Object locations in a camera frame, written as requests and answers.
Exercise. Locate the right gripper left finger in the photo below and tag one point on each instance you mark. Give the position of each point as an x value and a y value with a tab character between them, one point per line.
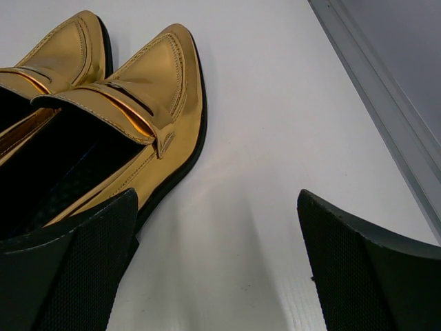
65	276

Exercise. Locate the aluminium rail frame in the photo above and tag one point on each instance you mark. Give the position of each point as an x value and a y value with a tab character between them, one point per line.
412	146

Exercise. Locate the gold shoe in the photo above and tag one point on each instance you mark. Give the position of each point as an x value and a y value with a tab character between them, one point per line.
142	127
76	52

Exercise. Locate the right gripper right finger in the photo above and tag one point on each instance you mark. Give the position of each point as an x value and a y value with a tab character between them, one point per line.
368	277

